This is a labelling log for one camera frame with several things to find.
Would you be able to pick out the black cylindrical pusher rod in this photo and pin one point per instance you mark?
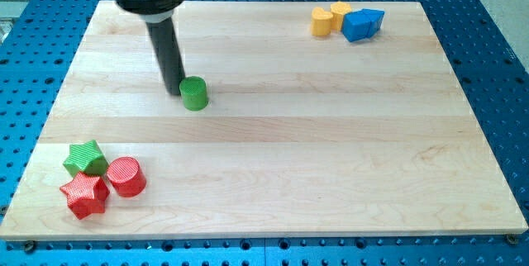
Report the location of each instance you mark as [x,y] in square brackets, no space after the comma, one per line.
[165,44]

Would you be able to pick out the green cylinder block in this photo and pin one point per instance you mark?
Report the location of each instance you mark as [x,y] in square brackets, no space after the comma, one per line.
[193,91]

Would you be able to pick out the green star block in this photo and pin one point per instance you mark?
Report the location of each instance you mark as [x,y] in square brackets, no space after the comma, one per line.
[87,158]

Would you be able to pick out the red cylinder block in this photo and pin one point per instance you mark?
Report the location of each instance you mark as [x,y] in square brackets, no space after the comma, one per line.
[126,176]

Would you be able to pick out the yellow heart block front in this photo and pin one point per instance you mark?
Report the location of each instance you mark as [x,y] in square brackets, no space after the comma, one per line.
[320,22]

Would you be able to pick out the yellow heart block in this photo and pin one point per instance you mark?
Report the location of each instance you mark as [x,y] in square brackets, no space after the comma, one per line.
[339,10]
[320,22]

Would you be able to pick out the wooden board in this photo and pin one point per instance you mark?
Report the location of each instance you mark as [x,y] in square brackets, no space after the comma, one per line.
[302,136]

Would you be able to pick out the yellow heart block rear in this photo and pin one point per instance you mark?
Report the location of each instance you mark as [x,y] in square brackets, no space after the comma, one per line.
[339,10]

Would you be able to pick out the red star block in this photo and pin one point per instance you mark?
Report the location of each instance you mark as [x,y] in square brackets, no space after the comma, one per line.
[86,195]

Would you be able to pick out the blue cube block front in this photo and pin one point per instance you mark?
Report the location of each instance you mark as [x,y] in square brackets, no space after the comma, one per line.
[355,26]

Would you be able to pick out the blue block rear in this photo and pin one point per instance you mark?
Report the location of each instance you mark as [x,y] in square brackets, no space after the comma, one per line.
[375,17]

